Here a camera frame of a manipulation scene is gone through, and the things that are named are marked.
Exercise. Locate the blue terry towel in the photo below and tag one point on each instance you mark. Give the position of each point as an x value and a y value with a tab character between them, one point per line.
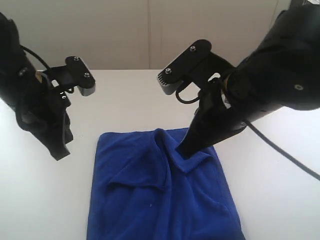
142	189

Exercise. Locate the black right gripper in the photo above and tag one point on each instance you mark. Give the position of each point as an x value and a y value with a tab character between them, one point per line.
222	106

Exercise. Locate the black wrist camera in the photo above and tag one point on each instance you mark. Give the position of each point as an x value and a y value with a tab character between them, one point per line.
195	65
73	74

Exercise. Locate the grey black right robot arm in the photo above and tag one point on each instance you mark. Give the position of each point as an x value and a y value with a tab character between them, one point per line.
284	71

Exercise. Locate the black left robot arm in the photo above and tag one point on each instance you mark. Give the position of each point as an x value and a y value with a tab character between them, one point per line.
15	67

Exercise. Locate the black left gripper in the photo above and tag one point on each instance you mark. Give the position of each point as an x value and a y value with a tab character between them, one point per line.
43	113

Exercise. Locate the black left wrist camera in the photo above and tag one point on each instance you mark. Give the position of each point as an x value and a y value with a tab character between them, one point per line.
73	74

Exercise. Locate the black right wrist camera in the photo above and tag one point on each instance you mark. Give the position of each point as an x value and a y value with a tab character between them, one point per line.
195	65

